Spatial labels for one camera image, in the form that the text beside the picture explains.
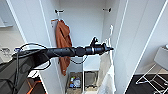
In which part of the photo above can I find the white bottle green cap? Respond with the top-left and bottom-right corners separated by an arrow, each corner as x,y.
69,76 -> 75,85

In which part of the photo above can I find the black wardrobe hook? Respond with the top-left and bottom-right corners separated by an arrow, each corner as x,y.
54,8 -> 65,15
102,7 -> 113,13

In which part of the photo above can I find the wall sign black icon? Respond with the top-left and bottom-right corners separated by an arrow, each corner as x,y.
0,47 -> 10,56

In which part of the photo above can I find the white shelf compartment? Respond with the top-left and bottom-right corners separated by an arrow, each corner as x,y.
81,54 -> 102,92

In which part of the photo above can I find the orange garment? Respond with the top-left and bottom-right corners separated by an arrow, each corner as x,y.
54,19 -> 74,77

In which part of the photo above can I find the white clothes hanger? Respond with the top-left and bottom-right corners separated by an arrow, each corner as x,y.
56,11 -> 65,23
105,24 -> 115,51

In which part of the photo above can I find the paper sign orange edge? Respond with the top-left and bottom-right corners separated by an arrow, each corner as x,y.
50,18 -> 60,26

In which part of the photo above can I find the white wardrobe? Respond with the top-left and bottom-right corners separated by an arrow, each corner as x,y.
6,0 -> 168,94

